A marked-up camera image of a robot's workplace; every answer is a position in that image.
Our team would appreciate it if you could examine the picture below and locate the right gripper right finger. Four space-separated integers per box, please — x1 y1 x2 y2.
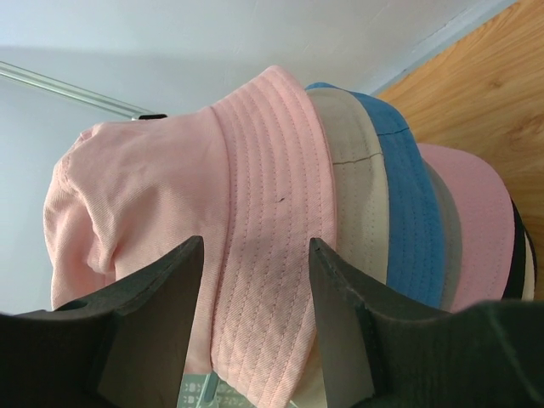
309 239 543 407

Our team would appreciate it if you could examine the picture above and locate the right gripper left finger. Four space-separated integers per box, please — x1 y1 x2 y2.
1 236 204 407

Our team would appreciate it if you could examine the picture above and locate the grey plastic laundry basket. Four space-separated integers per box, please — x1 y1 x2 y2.
177 372 252 408

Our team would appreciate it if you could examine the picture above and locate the blue bucket hat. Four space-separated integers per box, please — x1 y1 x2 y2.
307 82 445 308

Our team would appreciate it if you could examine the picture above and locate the grey bucket hat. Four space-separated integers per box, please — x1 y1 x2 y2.
424 162 462 311

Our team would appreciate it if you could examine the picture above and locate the black bucket hat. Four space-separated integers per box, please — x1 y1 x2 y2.
502 202 537 300

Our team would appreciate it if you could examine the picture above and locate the khaki wide brim hat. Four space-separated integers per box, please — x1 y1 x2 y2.
292 88 389 407

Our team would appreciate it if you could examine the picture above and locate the beige bucket hat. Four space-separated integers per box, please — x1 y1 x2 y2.
521 232 536 301

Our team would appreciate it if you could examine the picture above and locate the pink bucket hat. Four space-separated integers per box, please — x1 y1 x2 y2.
417 144 515 312

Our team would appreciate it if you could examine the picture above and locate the light pink hat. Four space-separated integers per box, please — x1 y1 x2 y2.
43 66 337 407

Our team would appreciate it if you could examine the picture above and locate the aluminium frame rail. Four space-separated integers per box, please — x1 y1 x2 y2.
1 61 167 121

